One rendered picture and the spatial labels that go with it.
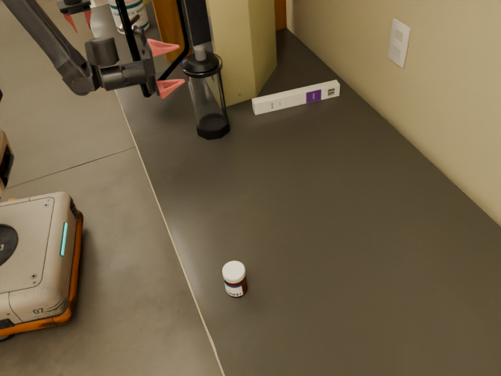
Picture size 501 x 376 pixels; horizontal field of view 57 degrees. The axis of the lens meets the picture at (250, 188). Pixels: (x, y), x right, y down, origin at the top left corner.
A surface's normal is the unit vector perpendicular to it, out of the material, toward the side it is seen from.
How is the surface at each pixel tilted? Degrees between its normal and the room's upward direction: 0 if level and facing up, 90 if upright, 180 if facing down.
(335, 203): 0
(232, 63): 90
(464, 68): 90
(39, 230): 0
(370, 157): 0
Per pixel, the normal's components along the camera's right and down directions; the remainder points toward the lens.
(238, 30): 0.39, 0.64
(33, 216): -0.08, -0.69
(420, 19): -0.92, 0.33
